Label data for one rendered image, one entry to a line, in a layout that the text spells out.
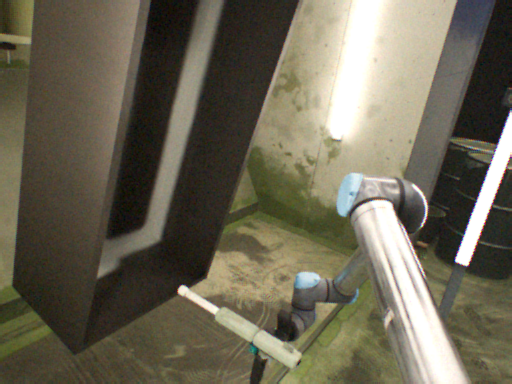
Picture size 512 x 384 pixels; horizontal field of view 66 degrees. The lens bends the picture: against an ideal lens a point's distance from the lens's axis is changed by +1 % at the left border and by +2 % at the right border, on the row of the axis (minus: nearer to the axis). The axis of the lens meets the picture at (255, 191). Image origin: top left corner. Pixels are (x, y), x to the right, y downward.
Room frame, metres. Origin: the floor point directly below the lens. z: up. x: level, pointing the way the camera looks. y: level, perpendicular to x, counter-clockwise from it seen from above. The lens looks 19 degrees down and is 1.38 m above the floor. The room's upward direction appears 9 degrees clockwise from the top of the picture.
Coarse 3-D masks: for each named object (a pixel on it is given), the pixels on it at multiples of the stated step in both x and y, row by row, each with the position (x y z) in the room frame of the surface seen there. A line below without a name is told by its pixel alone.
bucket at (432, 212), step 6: (432, 210) 3.45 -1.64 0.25; (438, 210) 3.41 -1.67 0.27; (426, 216) 3.22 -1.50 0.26; (432, 216) 3.20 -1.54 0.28; (438, 216) 3.21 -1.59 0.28; (444, 216) 3.25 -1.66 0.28; (426, 222) 3.22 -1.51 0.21; (432, 222) 3.21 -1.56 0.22; (438, 222) 3.23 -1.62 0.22; (426, 228) 3.22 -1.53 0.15; (432, 228) 3.22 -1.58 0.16; (438, 228) 3.27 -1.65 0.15; (426, 234) 3.23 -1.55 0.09; (432, 234) 3.24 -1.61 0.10; (420, 240) 3.24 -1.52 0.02; (426, 240) 3.24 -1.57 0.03
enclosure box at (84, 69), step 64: (64, 0) 0.93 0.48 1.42; (128, 0) 0.82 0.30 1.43; (192, 0) 1.42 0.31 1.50; (256, 0) 1.40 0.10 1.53; (64, 64) 0.93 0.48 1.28; (128, 64) 0.82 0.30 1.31; (192, 64) 1.51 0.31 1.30; (256, 64) 1.38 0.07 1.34; (64, 128) 0.93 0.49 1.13; (128, 128) 1.33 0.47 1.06; (192, 128) 1.50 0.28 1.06; (256, 128) 1.34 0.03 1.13; (64, 192) 0.93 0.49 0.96; (128, 192) 1.40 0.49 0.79; (192, 192) 1.49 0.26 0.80; (64, 256) 0.93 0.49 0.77; (128, 256) 1.40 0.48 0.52; (192, 256) 1.46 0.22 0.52; (64, 320) 0.93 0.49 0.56; (128, 320) 1.07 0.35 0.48
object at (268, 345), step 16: (208, 304) 1.12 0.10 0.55; (224, 320) 1.05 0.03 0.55; (240, 320) 1.05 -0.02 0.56; (240, 336) 1.02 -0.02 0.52; (256, 336) 0.99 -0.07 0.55; (272, 336) 1.01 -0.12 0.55; (272, 352) 0.96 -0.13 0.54; (288, 352) 0.95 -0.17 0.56; (256, 368) 0.98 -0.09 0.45; (288, 368) 0.93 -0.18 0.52
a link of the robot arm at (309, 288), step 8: (304, 272) 1.31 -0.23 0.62; (296, 280) 1.27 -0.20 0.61; (304, 280) 1.25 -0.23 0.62; (312, 280) 1.25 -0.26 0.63; (320, 280) 1.28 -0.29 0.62; (296, 288) 1.26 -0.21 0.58; (304, 288) 1.24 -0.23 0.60; (312, 288) 1.24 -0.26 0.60; (320, 288) 1.25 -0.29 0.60; (296, 296) 1.24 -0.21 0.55; (304, 296) 1.23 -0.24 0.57; (312, 296) 1.24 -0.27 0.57; (320, 296) 1.24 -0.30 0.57; (296, 304) 1.24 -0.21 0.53; (304, 304) 1.23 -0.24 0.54; (312, 304) 1.24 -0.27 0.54
